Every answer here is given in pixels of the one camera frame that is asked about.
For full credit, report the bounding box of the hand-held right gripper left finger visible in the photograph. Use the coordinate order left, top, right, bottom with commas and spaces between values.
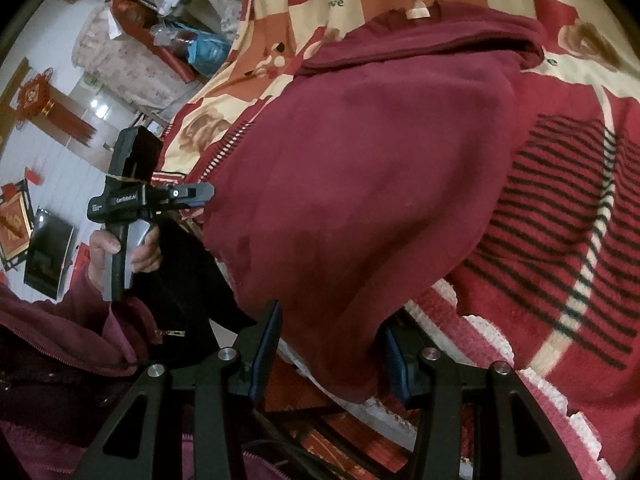
72, 300, 283, 480

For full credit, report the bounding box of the person's left forearm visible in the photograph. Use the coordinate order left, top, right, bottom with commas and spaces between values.
0, 280, 161, 376

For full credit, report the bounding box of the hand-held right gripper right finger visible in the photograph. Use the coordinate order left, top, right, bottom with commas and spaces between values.
382, 325, 581, 480

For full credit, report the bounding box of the black television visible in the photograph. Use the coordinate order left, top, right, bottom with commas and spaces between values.
22, 207, 76, 298

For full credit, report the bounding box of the red sofa with floral cover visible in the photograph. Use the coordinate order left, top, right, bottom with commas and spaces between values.
72, 0, 216, 111

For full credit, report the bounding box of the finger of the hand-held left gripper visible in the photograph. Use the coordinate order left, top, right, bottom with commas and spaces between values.
150, 182, 216, 211

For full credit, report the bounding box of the red square wall poster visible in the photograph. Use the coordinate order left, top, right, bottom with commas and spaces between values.
0, 195, 38, 267

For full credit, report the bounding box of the person's left hand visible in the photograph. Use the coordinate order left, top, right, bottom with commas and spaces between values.
88, 225, 164, 292

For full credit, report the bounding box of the clear plastic bag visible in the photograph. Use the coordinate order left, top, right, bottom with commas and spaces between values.
147, 15, 193, 50

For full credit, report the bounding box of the person's maroon jacket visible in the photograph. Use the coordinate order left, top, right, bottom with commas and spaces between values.
0, 340, 286, 480

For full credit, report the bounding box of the printed blanket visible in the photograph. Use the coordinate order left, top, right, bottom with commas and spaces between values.
160, 0, 640, 480

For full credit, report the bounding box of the blue plastic bag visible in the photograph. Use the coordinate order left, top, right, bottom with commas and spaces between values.
187, 25, 233, 78

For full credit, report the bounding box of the red knot wall decoration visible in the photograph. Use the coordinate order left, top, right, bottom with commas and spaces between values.
14, 67, 98, 148

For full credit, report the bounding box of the black cable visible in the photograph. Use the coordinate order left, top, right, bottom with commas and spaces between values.
242, 405, 326, 480

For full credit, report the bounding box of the maroon shirt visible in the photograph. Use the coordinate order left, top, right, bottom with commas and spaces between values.
200, 0, 548, 406

